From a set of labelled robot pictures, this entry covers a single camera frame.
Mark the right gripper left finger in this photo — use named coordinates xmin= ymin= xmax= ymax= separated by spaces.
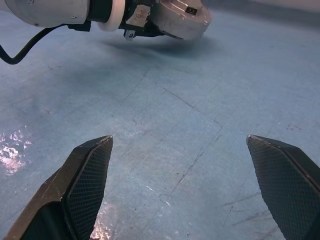
xmin=0 ymin=135 xmax=114 ymax=240

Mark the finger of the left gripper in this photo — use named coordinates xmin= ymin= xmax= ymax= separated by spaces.
xmin=134 ymin=22 xmax=166 ymax=38

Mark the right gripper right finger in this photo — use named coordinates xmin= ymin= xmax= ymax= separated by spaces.
xmin=245 ymin=134 xmax=320 ymax=240

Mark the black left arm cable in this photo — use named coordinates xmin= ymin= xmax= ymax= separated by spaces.
xmin=0 ymin=20 xmax=92 ymax=66

